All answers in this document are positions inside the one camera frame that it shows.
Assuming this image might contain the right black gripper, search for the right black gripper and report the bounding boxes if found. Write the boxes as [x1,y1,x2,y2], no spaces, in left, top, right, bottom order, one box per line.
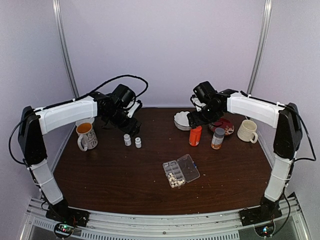
[188,103,221,129]

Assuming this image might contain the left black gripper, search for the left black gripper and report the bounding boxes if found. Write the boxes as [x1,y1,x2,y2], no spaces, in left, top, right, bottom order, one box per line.
[105,107,141,137]

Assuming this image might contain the orange pill bottle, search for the orange pill bottle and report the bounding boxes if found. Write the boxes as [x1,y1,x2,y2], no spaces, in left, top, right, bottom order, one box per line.
[188,126,202,147]

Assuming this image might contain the shorter small white bottle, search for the shorter small white bottle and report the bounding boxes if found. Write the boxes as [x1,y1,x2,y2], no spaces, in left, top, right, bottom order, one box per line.
[135,137,142,149]

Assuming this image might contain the grey capped white orange bottle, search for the grey capped white orange bottle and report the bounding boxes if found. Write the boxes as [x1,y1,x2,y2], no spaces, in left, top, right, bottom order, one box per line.
[211,127,225,150]

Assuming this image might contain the clear plastic pill organizer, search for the clear plastic pill organizer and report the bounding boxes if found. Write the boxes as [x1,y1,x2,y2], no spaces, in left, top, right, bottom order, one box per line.
[162,154,201,188]

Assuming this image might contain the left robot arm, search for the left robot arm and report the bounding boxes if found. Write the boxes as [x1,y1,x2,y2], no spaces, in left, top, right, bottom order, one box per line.
[17,84,143,222]

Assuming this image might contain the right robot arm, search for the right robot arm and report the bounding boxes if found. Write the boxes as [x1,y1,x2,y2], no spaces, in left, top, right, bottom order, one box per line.
[187,81,303,221]

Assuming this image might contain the white pills in organizer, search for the white pills in organizer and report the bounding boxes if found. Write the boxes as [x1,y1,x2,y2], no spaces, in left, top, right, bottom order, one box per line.
[168,172,177,182]

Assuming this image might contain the beige pills in organizer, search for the beige pills in organizer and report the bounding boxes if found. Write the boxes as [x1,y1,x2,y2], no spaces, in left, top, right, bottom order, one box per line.
[170,181,185,188]

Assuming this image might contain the white fluted bowl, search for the white fluted bowl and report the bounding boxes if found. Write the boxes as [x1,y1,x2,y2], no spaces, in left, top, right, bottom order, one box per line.
[174,111,191,131]

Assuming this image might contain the taller small white bottle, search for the taller small white bottle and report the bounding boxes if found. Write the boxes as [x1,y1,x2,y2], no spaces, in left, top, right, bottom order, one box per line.
[123,133,132,147]

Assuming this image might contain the red patterned plate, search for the red patterned plate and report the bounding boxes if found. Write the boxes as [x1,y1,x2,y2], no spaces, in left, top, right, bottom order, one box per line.
[208,118,235,136]

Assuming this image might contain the white floral mug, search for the white floral mug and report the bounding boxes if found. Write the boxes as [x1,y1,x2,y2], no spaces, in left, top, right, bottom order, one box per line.
[76,122,98,152]

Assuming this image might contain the cream ceramic mug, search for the cream ceramic mug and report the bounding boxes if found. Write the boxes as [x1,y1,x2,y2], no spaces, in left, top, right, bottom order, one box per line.
[237,119,258,144]

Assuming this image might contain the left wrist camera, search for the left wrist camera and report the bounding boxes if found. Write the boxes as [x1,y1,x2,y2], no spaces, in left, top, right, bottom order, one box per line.
[126,100,143,118]

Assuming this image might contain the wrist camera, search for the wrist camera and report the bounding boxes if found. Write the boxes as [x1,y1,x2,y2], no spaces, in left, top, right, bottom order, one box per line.
[126,100,143,118]
[190,94,206,112]

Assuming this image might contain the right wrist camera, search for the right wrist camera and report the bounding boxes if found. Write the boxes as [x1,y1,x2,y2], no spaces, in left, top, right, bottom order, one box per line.
[190,94,206,112]

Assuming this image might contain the left black braided cable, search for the left black braided cable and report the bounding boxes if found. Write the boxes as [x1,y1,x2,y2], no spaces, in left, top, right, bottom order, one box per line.
[7,74,149,166]

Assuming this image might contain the right aluminium frame post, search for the right aluminium frame post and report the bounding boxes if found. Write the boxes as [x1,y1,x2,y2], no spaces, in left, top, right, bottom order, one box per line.
[246,0,273,95]

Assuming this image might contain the aluminium frame post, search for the aluminium frame post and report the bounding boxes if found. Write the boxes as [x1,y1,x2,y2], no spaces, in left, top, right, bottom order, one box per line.
[246,0,273,95]
[52,0,80,99]

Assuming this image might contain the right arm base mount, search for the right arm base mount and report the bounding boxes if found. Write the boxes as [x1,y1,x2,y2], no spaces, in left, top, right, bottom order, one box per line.
[239,196,283,238]

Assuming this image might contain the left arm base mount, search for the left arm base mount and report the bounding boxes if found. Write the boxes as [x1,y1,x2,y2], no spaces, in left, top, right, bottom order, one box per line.
[42,193,90,240]

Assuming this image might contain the front aluminium rail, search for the front aluminium rail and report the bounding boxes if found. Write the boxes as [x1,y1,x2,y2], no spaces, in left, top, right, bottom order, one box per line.
[18,198,311,240]

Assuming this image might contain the left aluminium frame post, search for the left aluminium frame post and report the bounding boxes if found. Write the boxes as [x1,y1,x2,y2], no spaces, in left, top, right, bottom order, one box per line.
[52,0,80,99]

